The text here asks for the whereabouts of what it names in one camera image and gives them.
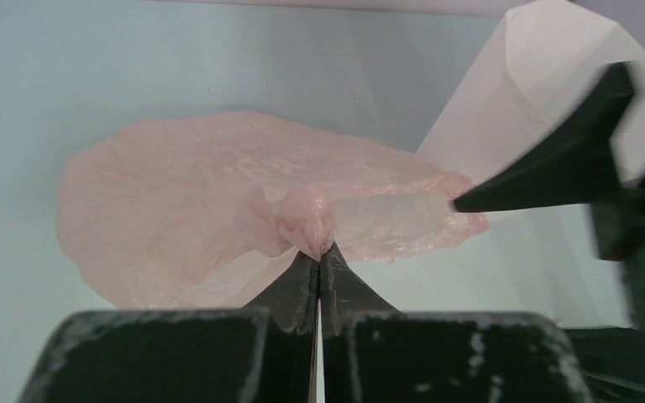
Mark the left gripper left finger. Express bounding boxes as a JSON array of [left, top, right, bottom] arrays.
[[19, 254, 318, 402]]

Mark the pink plastic trash bag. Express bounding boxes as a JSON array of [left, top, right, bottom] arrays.
[[56, 111, 489, 309]]

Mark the white paper trash bin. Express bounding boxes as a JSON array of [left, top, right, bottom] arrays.
[[417, 1, 645, 183]]

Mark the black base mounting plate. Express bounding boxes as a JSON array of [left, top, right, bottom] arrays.
[[565, 327, 645, 403]]

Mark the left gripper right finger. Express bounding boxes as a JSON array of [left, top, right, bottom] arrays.
[[318, 246, 593, 402]]

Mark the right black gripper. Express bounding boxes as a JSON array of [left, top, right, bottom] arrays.
[[453, 62, 645, 332]]

